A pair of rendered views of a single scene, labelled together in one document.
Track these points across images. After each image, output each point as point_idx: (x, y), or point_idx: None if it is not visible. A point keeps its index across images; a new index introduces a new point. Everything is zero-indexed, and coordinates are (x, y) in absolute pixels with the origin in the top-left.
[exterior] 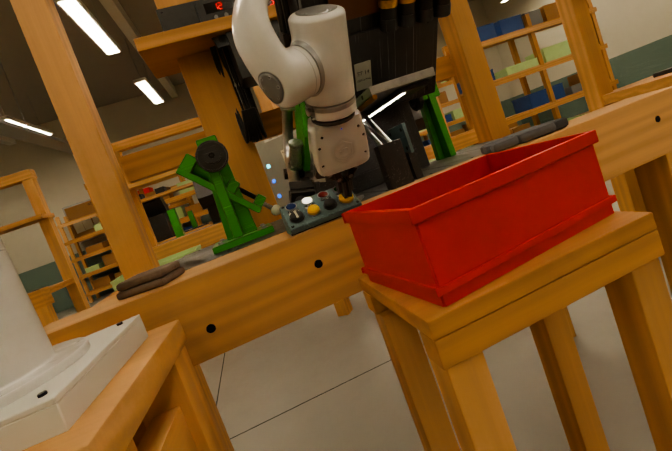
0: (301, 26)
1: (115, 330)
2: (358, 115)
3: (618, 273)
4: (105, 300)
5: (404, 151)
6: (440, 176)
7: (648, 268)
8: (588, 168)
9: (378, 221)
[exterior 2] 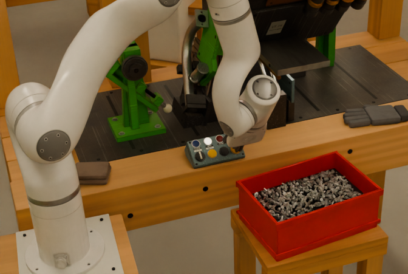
0: (254, 102)
1: (104, 226)
2: (265, 125)
3: (359, 259)
4: (11, 147)
5: (286, 95)
6: (301, 164)
7: (376, 258)
8: (371, 206)
9: (259, 210)
